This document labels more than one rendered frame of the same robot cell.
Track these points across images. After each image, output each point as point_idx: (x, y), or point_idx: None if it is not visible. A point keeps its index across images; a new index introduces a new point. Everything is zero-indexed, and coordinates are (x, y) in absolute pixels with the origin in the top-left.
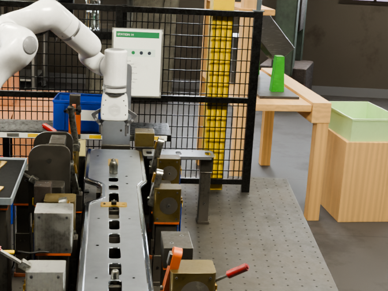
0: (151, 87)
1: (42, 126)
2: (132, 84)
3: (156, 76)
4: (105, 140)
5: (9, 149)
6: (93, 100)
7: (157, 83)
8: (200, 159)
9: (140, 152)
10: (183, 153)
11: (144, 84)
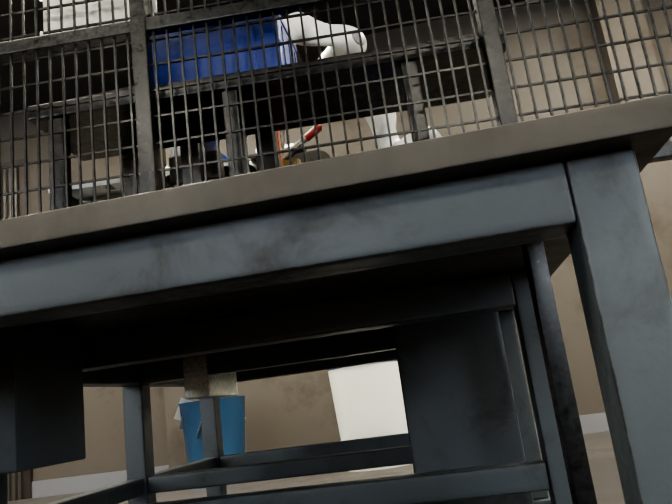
0: (65, 22)
1: (321, 128)
2: (108, 9)
3: (55, 1)
4: (213, 146)
5: (408, 119)
6: (203, 38)
7: (52, 16)
8: (85, 201)
9: (168, 177)
10: (102, 188)
11: (81, 14)
